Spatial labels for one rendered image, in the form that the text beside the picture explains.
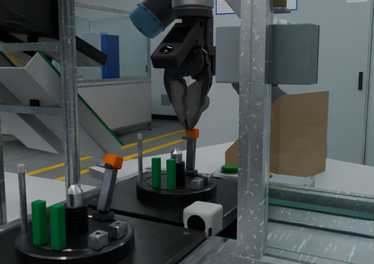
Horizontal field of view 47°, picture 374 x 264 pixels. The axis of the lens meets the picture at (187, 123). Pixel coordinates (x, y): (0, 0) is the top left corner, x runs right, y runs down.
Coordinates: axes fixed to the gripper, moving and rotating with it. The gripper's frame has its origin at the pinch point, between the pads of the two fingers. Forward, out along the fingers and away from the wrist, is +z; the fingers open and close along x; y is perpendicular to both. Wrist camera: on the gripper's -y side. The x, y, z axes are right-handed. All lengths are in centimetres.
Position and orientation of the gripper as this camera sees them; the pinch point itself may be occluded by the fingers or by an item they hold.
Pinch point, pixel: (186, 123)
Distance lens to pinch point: 77.7
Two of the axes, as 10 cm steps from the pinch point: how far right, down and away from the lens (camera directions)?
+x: -8.9, -0.7, 4.6
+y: 4.6, -1.2, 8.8
